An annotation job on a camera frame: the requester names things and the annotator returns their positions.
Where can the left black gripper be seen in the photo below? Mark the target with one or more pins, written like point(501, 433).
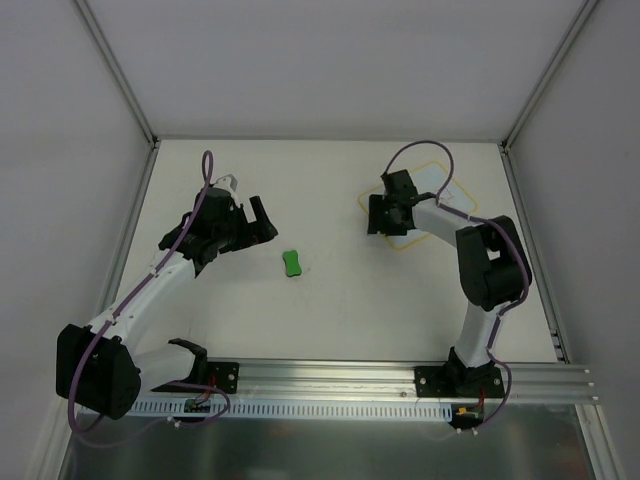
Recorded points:
point(245, 228)

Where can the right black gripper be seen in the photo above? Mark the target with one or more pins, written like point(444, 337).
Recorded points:
point(382, 215)

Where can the green whiteboard eraser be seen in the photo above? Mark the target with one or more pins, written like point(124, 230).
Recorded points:
point(292, 263)

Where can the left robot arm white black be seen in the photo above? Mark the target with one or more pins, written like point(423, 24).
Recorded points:
point(98, 365)

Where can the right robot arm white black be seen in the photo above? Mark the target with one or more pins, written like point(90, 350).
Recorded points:
point(493, 271)

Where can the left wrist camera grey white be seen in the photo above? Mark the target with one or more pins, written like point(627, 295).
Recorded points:
point(228, 184)

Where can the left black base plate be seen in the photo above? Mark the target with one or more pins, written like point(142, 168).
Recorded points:
point(223, 375)

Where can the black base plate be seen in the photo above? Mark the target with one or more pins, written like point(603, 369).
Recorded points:
point(438, 382)
point(223, 375)

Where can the aluminium mounting rail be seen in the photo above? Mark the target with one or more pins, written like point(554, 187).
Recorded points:
point(532, 383)

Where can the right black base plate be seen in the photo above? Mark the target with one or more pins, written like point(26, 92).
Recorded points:
point(438, 382)

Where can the white slotted cable duct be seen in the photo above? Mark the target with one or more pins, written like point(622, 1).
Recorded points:
point(255, 408)

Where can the left aluminium frame post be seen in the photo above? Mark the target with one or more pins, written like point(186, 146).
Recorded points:
point(105, 51)

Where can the aluminium frame post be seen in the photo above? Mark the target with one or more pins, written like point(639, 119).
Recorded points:
point(551, 68)
point(105, 51)

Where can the right aluminium frame post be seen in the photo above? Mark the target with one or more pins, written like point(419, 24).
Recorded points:
point(551, 68)

